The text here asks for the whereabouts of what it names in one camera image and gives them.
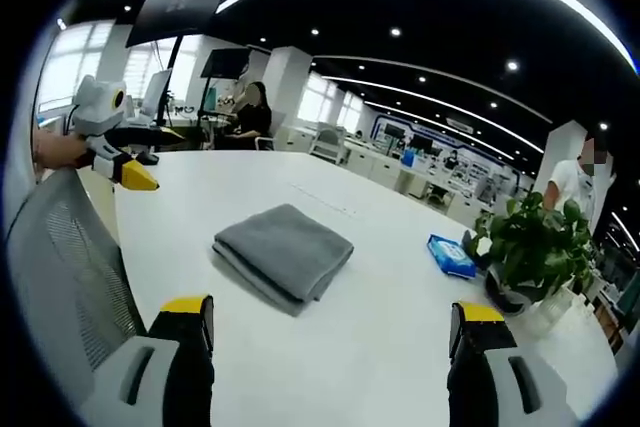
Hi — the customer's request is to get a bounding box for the grey towel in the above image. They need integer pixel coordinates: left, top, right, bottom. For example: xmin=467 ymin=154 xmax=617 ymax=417
xmin=211 ymin=203 xmax=356 ymax=319

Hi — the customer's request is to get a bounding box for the white monitor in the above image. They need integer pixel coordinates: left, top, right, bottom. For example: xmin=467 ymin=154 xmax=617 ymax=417
xmin=141 ymin=68 xmax=174 ymax=121

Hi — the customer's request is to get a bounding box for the clear glass vase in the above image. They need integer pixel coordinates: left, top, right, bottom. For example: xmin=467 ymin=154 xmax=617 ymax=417
xmin=522 ymin=285 xmax=574 ymax=339

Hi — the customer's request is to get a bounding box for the grey mesh office chair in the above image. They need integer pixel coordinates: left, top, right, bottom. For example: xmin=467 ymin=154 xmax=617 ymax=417
xmin=4 ymin=166 xmax=149 ymax=386

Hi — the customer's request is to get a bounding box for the small black monitor on stand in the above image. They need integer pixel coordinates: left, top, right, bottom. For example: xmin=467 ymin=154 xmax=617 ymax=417
xmin=197 ymin=46 xmax=251 ymax=121

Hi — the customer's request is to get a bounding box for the blue wipes packet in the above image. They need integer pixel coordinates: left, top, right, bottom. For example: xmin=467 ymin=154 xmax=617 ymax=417
xmin=425 ymin=232 xmax=478 ymax=280

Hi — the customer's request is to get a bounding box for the large black monitor on stand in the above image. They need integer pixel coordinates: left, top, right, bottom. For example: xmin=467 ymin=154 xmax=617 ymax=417
xmin=123 ymin=0 xmax=242 ymax=129

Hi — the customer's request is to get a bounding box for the green potted plant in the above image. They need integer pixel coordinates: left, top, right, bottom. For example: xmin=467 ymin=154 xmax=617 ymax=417
xmin=471 ymin=190 xmax=597 ymax=317

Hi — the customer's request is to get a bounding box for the white office chair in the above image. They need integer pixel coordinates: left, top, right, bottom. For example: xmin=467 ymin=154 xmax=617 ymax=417
xmin=308 ymin=125 xmax=347 ymax=164

